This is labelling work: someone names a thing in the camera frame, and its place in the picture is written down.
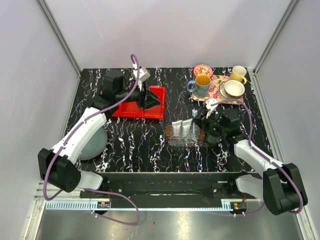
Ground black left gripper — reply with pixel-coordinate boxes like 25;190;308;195
116;79;162;110

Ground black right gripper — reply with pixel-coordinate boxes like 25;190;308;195
191;108;228;136

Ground dark grey mug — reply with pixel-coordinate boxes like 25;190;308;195
205;128;223;145

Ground white toothbrush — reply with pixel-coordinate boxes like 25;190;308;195
192;109;198;138

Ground white toothpaste tube red cap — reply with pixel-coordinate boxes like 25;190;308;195
171;120;182;137

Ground white toothpaste tube dark cap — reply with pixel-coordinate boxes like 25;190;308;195
182;118;193;137

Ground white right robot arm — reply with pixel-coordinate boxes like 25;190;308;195
194;108;308;216

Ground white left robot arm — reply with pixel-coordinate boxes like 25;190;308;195
37;67;161;198

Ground red bin with toothpaste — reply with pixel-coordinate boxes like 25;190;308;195
112;101;144;118

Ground red bin with mug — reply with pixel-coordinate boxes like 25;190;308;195
142;86;166;120

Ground floral saucer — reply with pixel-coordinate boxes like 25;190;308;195
219;82;241;99

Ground white cup on saucer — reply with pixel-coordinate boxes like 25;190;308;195
224;80;245;98

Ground floral placemat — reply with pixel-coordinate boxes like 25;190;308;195
191;75;244;105

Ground blue floral mug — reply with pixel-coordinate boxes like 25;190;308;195
186;75;211;99

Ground yellow mug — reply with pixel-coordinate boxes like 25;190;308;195
229;65;247;85

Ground red patterned bowl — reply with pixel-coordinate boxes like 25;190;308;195
193;64;213;78

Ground blue-grey ceramic plate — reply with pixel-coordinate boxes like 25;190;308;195
78;127;108;161

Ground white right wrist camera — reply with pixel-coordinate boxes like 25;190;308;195
203;97;218;119

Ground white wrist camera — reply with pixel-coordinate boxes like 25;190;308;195
203;97;218;119
133;67;151;83

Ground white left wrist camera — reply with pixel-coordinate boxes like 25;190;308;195
133;67;151;83

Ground clear glass tray wooden handles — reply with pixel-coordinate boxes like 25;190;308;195
165;124;215;147

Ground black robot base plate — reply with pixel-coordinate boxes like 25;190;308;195
79;181;258;201

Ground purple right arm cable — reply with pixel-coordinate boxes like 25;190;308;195
209;98;305;217

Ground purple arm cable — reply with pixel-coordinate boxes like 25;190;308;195
209;98;305;217
43;53;141;225

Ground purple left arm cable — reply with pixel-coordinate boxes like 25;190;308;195
43;53;141;225

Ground aluminium frame rail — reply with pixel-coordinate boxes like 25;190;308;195
35;182;263;212

